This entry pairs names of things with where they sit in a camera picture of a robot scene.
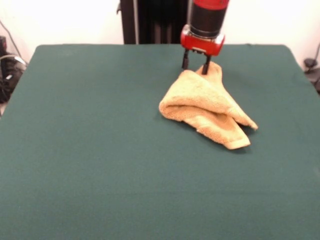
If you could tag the dark grey stand base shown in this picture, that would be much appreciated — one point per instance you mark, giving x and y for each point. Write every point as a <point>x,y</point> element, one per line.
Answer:
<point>10,75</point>
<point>311,70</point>

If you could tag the dark green table cloth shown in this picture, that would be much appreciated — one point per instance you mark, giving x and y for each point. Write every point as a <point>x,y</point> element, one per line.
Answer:
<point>100,150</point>

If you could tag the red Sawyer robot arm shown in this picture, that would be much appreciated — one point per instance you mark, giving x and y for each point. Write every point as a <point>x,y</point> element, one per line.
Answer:
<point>208,17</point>

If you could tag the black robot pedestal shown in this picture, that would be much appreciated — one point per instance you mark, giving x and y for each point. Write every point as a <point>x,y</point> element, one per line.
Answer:
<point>155,22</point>

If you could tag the tan terry towel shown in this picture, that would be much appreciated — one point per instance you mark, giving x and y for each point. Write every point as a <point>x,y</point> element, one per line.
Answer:
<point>197,97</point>

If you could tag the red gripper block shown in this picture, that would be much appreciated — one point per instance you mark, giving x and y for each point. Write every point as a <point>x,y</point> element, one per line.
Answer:
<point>202,45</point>

